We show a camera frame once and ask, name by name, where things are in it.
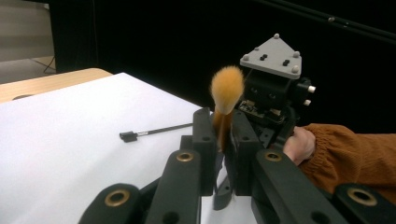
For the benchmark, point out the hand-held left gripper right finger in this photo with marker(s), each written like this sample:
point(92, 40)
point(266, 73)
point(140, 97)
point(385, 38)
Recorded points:
point(244, 146)

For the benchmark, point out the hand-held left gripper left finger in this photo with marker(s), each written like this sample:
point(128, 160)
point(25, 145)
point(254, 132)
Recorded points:
point(205, 140)

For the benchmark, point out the orange bristle makeup brush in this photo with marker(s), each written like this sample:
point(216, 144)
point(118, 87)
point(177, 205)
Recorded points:
point(227, 87)

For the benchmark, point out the black metal stand pole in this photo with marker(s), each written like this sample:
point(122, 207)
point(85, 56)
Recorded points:
point(342, 22)

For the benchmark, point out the black curtain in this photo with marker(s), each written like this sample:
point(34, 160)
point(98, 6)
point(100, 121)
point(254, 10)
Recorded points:
point(171, 40)

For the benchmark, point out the white table mat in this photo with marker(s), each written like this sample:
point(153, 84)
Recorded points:
point(77, 140)

